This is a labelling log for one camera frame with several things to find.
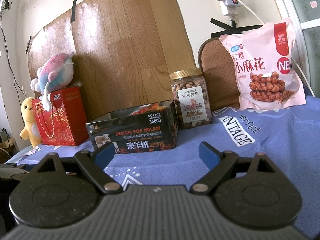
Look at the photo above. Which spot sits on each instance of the blue printed bedsheet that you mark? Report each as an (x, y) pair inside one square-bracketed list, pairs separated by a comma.
[(275, 142)]

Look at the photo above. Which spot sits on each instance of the gold lid nut jar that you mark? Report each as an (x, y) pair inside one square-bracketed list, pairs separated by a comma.
[(191, 100)]

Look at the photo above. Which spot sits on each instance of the frosted glass door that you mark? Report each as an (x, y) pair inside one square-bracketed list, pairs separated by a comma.
[(310, 17)]

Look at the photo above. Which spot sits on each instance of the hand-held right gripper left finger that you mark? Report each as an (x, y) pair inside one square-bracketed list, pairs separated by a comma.
[(105, 153)]

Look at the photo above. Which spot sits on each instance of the red gift bag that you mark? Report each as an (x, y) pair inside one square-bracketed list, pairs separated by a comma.
[(62, 120)]

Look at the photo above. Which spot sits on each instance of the dark sheep print tin box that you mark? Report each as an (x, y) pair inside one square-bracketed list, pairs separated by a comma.
[(140, 132)]

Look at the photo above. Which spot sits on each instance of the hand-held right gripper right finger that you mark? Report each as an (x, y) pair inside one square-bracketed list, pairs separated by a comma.
[(208, 156)]

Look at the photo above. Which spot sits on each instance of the yellow plush toy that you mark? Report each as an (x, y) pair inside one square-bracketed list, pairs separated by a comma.
[(28, 122)]

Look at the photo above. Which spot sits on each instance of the wood-grain board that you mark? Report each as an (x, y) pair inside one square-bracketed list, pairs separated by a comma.
[(125, 42)]

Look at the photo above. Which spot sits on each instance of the large pink snack bag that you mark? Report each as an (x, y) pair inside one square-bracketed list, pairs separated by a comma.
[(270, 65)]

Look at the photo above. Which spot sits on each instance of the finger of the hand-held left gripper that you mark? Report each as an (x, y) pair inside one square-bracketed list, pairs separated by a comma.
[(12, 172)]

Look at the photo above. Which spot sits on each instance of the brown chair back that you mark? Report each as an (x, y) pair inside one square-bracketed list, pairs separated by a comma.
[(217, 80)]

